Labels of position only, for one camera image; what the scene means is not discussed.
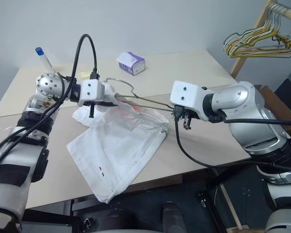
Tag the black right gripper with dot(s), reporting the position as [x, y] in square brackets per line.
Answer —
[188, 116]

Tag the wooden clothes rack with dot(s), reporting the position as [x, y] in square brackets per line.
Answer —
[247, 52]

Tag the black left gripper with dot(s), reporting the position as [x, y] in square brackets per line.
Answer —
[104, 104]

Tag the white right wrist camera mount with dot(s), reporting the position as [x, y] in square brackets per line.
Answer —
[184, 93]

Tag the dark brown side furniture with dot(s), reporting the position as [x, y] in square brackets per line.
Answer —
[269, 93]

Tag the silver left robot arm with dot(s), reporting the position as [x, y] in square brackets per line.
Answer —
[14, 157]

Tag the black metal table frame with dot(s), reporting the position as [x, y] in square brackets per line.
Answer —
[92, 202]

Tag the white bottle blue cap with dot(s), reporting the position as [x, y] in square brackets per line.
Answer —
[44, 58]

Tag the white shorts garment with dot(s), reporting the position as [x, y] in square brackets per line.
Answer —
[121, 145]

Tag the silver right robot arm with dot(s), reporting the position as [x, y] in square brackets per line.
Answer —
[245, 109]

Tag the purple white tissue box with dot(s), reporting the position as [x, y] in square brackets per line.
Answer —
[135, 66]

